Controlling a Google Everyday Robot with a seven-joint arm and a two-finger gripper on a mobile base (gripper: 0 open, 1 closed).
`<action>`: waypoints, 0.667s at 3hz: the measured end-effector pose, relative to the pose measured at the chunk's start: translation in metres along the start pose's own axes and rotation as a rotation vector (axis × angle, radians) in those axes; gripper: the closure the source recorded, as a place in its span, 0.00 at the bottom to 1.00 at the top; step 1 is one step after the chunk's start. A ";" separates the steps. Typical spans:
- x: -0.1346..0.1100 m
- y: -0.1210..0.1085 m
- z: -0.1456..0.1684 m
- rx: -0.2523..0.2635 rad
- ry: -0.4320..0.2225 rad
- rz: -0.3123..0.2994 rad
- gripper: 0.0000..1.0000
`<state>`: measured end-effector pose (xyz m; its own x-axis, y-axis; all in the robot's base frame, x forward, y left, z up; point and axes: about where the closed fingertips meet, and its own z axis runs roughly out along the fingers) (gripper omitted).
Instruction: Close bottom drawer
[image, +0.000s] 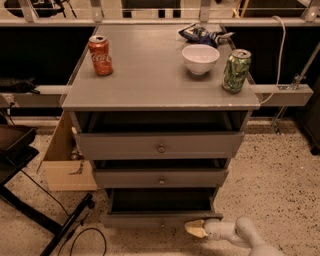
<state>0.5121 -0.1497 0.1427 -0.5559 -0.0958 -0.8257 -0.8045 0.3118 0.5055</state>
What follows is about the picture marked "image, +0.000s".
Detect black floor cable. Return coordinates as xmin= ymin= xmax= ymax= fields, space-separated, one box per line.
xmin=20 ymin=169 xmax=108 ymax=256

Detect white hanging cable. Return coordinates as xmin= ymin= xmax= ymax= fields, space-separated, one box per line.
xmin=259 ymin=15 xmax=287 ymax=106

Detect grey top drawer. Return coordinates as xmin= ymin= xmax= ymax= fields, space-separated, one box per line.
xmin=72 ymin=111 xmax=244 ymax=160

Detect grey bottom drawer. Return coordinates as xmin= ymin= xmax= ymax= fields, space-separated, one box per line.
xmin=101 ymin=188 xmax=223 ymax=229

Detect grey drawer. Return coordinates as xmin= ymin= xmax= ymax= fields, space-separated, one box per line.
xmin=101 ymin=188 xmax=223 ymax=229
xmin=72 ymin=111 xmax=244 ymax=160
xmin=94 ymin=159 xmax=228 ymax=188

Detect grey middle drawer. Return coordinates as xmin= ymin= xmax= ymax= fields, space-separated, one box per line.
xmin=94 ymin=159 xmax=228 ymax=188

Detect black stand base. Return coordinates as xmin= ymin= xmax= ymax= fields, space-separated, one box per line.
xmin=0 ymin=123 xmax=96 ymax=256

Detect green soda can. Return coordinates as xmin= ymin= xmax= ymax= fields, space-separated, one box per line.
xmin=222 ymin=49 xmax=251 ymax=94

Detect white ceramic bowl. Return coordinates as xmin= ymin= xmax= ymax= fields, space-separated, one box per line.
xmin=182 ymin=44 xmax=220 ymax=75

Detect black bag on rail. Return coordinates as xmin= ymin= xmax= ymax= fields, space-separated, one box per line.
xmin=0 ymin=78 xmax=39 ymax=94

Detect blue chip bag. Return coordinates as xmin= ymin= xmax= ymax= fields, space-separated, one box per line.
xmin=178 ymin=24 xmax=233 ymax=48

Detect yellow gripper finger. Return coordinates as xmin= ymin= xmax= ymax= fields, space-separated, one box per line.
xmin=184 ymin=220 xmax=208 ymax=238

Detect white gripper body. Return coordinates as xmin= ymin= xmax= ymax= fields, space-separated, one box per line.
xmin=204 ymin=219 xmax=235 ymax=241

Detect metal railing frame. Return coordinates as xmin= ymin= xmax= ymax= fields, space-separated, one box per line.
xmin=0 ymin=0 xmax=320 ymax=108

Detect cardboard box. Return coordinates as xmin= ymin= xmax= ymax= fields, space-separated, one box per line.
xmin=41 ymin=112 xmax=97 ymax=191

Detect orange coca-cola can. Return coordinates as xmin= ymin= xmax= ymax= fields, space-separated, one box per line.
xmin=89 ymin=35 xmax=113 ymax=75

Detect grey drawer cabinet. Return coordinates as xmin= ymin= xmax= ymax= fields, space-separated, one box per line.
xmin=61 ymin=23 xmax=261 ymax=230

